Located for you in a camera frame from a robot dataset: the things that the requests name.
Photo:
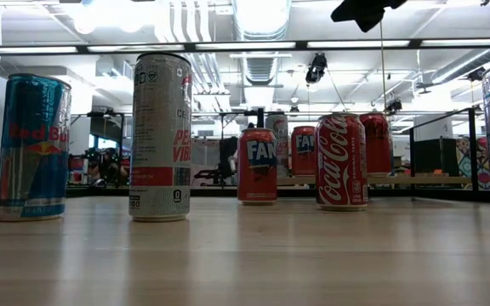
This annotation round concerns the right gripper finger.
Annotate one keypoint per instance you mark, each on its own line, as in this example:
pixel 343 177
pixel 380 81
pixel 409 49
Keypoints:
pixel 366 13

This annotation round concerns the white Celsius can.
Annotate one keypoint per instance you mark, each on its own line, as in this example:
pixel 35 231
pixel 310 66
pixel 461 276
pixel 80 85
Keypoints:
pixel 283 149
pixel 155 149

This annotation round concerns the red Star Wars Coca-Cola can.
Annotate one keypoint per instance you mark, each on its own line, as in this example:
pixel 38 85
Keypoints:
pixel 340 170

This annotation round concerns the red Fanta strawberry can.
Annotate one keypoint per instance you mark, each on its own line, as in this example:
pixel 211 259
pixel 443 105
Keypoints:
pixel 303 163
pixel 257 183

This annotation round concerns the black ceiling-hung device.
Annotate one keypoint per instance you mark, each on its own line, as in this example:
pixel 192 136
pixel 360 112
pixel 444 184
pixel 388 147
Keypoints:
pixel 476 74
pixel 394 105
pixel 316 68

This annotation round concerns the black partition panel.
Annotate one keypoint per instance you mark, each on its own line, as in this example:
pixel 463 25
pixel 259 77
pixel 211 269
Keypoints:
pixel 436 155

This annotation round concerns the colourful patchwork quilt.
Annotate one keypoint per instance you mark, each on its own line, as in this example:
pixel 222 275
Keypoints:
pixel 464 157

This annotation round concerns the black beam with light strips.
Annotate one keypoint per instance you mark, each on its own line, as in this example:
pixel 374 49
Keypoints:
pixel 82 49

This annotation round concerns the person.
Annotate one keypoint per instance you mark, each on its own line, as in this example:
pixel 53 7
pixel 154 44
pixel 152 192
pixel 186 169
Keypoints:
pixel 109 168

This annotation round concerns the black background robot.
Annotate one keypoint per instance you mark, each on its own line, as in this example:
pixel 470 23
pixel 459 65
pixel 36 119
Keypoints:
pixel 93 161

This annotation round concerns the silver ceiling air duct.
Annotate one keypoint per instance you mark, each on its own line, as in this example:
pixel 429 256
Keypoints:
pixel 262 21

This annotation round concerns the black aluminium table frame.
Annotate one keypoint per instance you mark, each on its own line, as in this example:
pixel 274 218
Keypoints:
pixel 92 192

